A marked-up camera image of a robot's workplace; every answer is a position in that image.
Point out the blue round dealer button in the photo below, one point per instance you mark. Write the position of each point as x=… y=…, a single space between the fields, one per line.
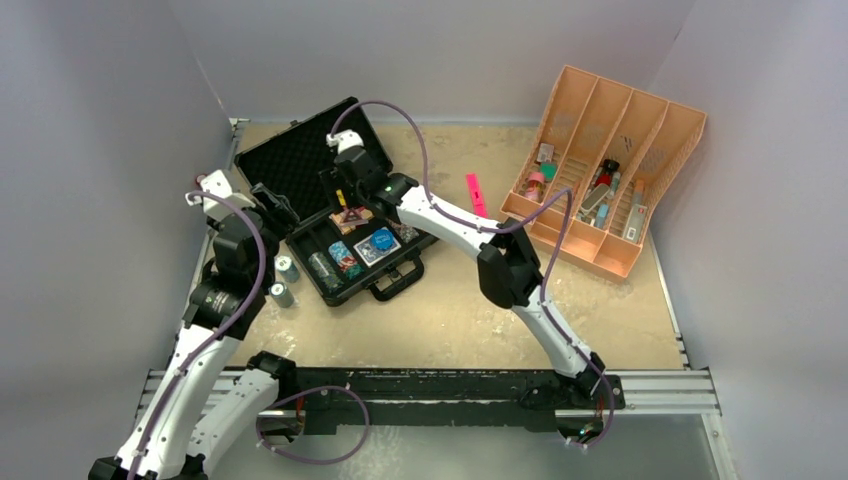
x=382 y=239

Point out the pink highlighter marker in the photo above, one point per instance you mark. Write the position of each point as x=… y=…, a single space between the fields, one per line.
x=476 y=195

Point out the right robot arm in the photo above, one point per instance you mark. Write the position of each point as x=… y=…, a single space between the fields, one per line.
x=509 y=269

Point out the pink cup in organizer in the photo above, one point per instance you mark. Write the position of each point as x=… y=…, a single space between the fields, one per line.
x=534 y=186

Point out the green chip stack in case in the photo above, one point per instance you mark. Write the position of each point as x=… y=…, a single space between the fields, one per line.
x=325 y=272

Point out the red triangular button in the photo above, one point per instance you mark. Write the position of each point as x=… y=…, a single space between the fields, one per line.
x=354 y=217

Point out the grey chip stack in case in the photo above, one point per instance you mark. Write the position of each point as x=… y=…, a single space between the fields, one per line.
x=407 y=233

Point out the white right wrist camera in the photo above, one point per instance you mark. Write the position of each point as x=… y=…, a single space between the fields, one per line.
x=344 y=140

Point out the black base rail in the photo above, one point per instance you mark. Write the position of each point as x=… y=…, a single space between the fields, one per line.
x=534 y=400

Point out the teal chip stack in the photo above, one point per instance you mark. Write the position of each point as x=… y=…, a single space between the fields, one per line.
x=287 y=269
x=282 y=295

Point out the red black item in organizer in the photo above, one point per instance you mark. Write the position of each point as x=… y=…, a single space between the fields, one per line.
x=604 y=173

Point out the black poker set case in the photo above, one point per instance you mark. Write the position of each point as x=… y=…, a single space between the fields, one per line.
x=289 y=164

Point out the red Texas Hold'em card box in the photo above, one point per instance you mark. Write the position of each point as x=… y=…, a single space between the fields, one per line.
x=343 y=230

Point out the light blue red chip stack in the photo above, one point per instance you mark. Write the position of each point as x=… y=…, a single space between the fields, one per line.
x=345 y=260

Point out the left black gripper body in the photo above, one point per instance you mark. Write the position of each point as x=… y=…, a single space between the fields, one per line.
x=274 y=216

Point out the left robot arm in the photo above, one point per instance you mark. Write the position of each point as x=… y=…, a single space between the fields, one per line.
x=179 y=436

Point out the blue playing card deck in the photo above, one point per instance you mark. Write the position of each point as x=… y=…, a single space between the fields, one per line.
x=369 y=254

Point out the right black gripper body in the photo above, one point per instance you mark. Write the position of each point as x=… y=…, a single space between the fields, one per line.
x=355 y=193

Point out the peach plastic desk organizer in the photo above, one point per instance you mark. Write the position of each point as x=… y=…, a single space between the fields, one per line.
x=589 y=118

